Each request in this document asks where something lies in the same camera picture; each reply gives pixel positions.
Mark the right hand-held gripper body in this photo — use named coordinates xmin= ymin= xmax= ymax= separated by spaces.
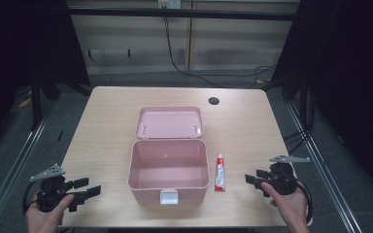
xmin=255 ymin=155 xmax=311 ymax=198

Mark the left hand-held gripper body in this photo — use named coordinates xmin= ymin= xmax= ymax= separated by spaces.
xmin=28 ymin=163 xmax=83 ymax=214

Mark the red and white ointment tube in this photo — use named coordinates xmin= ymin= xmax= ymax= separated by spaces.
xmin=214 ymin=153 xmax=226 ymax=192

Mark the pink plastic storage box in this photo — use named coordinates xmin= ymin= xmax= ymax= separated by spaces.
xmin=127 ymin=106 xmax=211 ymax=207

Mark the person's left hand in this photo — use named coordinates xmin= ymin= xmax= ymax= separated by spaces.
xmin=24 ymin=193 xmax=76 ymax=233

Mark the person's right hand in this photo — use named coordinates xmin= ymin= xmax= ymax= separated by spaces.
xmin=260 ymin=182 xmax=309 ymax=227

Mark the black metal stand pole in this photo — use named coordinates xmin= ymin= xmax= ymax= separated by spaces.
xmin=29 ymin=76 xmax=44 ymax=131

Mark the yellow floor object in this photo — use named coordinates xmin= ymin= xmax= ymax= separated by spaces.
xmin=17 ymin=91 xmax=34 ymax=110

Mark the black curtain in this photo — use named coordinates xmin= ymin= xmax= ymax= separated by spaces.
xmin=0 ymin=0 xmax=91 ymax=159
xmin=265 ymin=0 xmax=373 ymax=203

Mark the black horizontal metal bar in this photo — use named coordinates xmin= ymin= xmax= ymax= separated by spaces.
xmin=67 ymin=7 xmax=298 ymax=22

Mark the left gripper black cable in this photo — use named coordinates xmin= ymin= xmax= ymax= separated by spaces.
xmin=21 ymin=181 xmax=39 ymax=217

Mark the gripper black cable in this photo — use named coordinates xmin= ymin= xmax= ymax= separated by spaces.
xmin=294 ymin=178 xmax=315 ymax=226
xmin=21 ymin=181 xmax=39 ymax=217

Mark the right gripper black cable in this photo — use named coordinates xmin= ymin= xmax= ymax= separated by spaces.
xmin=294 ymin=178 xmax=315 ymax=226

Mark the silver floor rail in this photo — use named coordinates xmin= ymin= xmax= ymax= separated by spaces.
xmin=285 ymin=101 xmax=365 ymax=233
xmin=0 ymin=96 xmax=61 ymax=233

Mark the bundle of black floor cables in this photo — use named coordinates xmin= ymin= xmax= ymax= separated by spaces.
xmin=282 ymin=85 xmax=316 ymax=155

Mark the long black wall cable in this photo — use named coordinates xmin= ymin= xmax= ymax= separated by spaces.
xmin=162 ymin=7 xmax=278 ymax=89

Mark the white wall power outlet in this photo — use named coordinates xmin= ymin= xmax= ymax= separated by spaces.
xmin=157 ymin=0 xmax=183 ymax=10

